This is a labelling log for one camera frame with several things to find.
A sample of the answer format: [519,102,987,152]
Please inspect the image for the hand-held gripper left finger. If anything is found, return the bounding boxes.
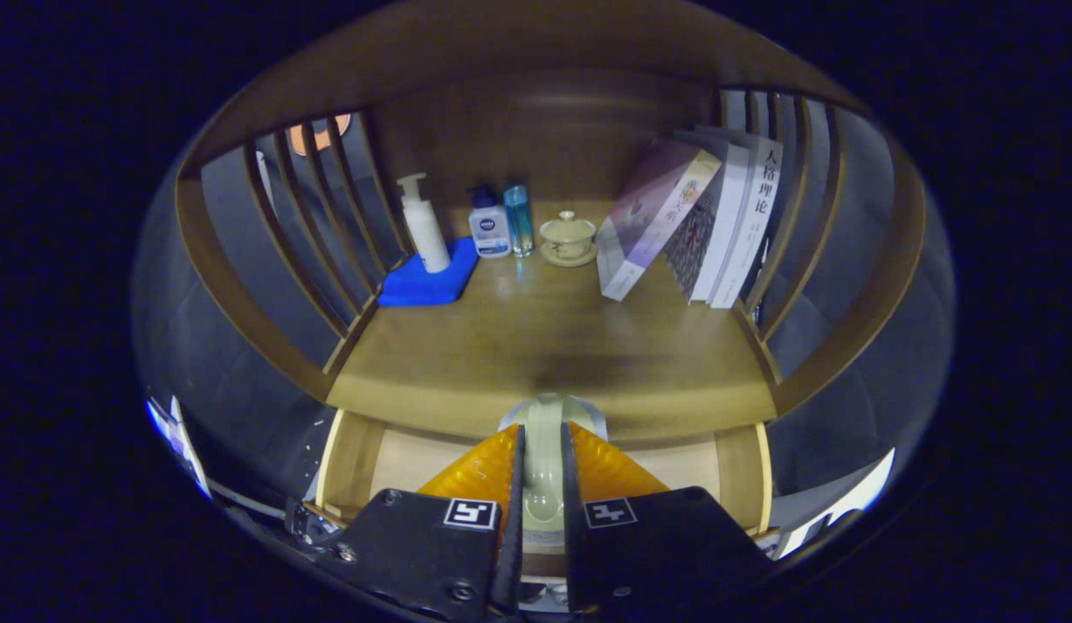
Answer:
[315,422,526,622]

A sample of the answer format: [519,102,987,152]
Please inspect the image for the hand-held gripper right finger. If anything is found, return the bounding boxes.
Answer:
[560,421,774,617]

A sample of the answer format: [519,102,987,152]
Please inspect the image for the pale green ceramic ornament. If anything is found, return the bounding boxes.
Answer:
[498,392,607,529]

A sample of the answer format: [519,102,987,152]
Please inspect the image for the wooden drawer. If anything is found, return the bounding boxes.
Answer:
[315,408,774,572]

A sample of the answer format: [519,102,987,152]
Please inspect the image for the wooden countertop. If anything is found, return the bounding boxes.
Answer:
[326,203,777,440]

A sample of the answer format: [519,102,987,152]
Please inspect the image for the wooden cabinet with slatted shelf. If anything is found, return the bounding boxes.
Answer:
[174,0,928,572]

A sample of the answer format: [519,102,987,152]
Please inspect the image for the blue folded cloth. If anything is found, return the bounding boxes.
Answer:
[377,238,480,308]

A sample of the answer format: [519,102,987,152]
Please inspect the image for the white appliance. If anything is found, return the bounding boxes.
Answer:
[774,448,895,559]

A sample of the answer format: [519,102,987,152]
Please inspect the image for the beige lidded ceramic cup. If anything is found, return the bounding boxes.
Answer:
[538,210,599,267]

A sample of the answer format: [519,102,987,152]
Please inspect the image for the small white blue-capped bottle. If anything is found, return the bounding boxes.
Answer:
[468,184,512,260]

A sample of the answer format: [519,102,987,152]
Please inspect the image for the white pump bottle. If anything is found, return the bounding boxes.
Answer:
[396,172,452,274]

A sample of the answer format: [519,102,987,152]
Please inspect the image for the teal slim bottle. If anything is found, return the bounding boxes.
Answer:
[503,182,535,258]

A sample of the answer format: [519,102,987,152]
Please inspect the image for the dark patterned book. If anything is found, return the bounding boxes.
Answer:
[661,177,727,302]

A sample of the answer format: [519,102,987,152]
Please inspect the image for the purple cover book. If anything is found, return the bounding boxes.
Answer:
[596,138,723,302]

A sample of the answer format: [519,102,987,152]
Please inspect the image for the plain white book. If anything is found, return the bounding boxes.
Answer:
[690,130,751,304]

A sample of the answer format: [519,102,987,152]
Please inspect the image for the white book with black characters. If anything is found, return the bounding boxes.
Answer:
[709,134,784,310]

